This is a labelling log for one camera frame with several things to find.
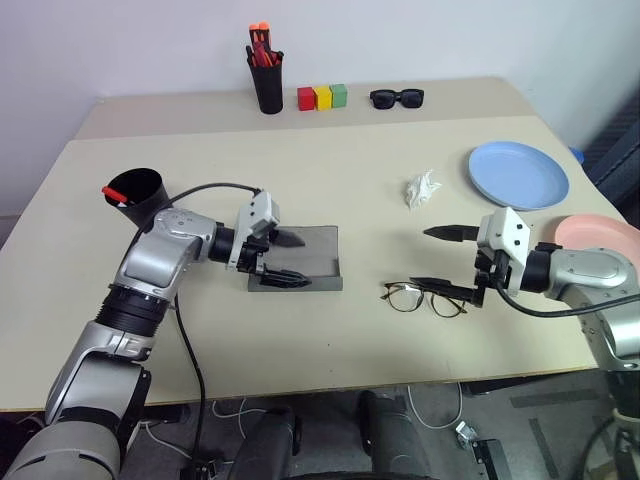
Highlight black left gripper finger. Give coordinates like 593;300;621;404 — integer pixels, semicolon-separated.
259;268;313;290
273;227;307;249

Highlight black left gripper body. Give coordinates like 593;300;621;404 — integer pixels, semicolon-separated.
238;227;281;277

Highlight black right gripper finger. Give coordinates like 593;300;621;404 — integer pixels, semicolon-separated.
409;276;476;305
423;224;480;243

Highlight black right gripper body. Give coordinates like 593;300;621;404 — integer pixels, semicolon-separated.
472;247;509;307

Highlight grey open glasses case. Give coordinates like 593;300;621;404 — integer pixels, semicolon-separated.
246;225;345;293

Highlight black tapered cup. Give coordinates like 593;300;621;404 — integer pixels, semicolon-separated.
102;168;172;229

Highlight thin brown rimmed eyeglasses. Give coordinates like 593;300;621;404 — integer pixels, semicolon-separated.
383;280;470;319

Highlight crumpled white paper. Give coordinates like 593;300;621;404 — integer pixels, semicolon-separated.
403;169;444;212

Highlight blue plate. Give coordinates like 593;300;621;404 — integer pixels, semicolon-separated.
467;141;571;212

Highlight pink plate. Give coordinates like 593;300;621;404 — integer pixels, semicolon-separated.
553;213;637;252

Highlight black sunglasses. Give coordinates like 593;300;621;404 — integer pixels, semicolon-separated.
369;88;427;111

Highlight tall black pen holder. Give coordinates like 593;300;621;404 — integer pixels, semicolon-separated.
249;54;285;115

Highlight dark rounded shape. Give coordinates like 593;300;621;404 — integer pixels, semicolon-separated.
233;405;302;480
356;389;434;480

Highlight black chair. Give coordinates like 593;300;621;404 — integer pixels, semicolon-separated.
581;92;640;211

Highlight black floor bar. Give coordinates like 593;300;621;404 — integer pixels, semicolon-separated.
469;438;517;480

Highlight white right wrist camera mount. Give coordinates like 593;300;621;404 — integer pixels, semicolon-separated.
476;206;532;292

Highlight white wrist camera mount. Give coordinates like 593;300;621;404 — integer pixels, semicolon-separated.
227;191;282;272
476;206;532;292

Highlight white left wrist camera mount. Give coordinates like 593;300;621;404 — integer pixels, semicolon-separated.
227;191;282;272

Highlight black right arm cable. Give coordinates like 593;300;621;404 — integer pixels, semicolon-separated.
496;287;640;318

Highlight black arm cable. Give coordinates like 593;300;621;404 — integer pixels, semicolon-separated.
132;182;265;471
496;287;640;318

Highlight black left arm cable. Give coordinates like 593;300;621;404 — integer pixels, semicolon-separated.
132;182;265;471

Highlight white floor cable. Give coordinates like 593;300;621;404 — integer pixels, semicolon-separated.
211;397;274;437
406;383;464;430
138;421;194;462

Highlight metal caster bracket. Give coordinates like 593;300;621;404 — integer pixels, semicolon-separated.
454;420;479;448

